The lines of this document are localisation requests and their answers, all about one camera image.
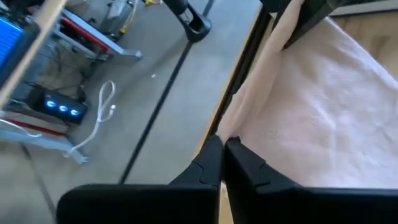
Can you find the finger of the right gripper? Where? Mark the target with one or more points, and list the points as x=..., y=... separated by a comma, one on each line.
x=276, y=4
x=317, y=12

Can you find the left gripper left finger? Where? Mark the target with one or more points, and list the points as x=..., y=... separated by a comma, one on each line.
x=140, y=205

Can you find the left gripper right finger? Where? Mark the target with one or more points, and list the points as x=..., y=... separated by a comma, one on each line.
x=311, y=207

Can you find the plain pink towel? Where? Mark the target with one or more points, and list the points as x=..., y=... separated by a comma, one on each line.
x=311, y=109

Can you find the black floor stand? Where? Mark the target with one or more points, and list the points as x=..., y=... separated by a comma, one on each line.
x=192, y=21

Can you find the grey table foot beam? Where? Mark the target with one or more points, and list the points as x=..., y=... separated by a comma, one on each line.
x=46, y=143
x=102, y=46

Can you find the black device with blue lights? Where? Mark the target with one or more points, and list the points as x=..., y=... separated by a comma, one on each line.
x=62, y=107

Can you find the grey metal case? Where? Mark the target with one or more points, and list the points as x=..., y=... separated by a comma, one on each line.
x=116, y=15

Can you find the blue plastic crate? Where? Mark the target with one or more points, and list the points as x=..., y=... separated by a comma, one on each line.
x=7, y=40

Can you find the black metal table frame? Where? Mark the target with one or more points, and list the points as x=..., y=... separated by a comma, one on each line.
x=242, y=71

